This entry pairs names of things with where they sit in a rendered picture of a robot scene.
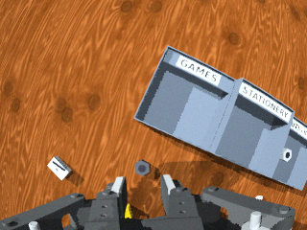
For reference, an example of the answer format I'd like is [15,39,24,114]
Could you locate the white hex nut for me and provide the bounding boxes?
[280,148,292,162]

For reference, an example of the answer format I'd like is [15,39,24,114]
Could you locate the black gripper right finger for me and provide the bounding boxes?
[160,174,295,230]

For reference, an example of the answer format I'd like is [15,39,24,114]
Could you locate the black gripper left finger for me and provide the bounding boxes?
[0,176,128,230]

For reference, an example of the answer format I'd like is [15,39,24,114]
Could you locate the yellow die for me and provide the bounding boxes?
[125,204,132,219]

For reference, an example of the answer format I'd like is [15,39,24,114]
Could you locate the grey rack of labelled bins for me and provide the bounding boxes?
[133,45,307,191]

